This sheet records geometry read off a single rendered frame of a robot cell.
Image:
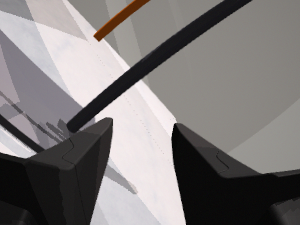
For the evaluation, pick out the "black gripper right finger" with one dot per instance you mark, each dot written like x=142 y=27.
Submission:
x=215 y=189

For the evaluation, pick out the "orange handle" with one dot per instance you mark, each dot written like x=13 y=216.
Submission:
x=118 y=19

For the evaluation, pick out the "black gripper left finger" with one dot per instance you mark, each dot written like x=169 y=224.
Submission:
x=60 y=185

